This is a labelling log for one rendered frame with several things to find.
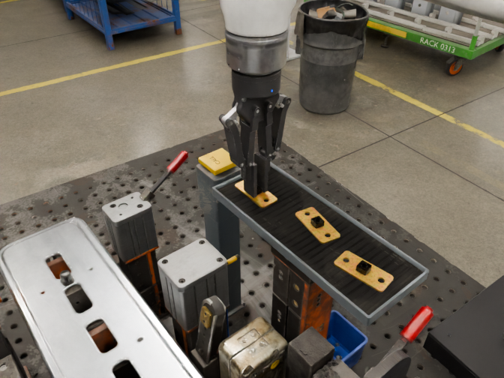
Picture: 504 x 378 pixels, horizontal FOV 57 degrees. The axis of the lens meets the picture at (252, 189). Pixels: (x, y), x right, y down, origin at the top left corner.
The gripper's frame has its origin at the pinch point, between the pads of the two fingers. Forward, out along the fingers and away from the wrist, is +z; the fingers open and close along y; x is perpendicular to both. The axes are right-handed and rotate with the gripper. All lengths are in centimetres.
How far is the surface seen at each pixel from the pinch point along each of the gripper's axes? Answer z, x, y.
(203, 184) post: 9.1, -14.0, 2.5
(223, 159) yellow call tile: 3.9, -12.5, -1.7
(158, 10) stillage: 104, -409, -191
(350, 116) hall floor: 120, -144, -204
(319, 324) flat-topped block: 25.9, 17.3, -2.0
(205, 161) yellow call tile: 3.9, -14.1, 1.7
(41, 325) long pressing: 19.9, -9.6, 39.8
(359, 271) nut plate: 3.4, 24.7, -0.1
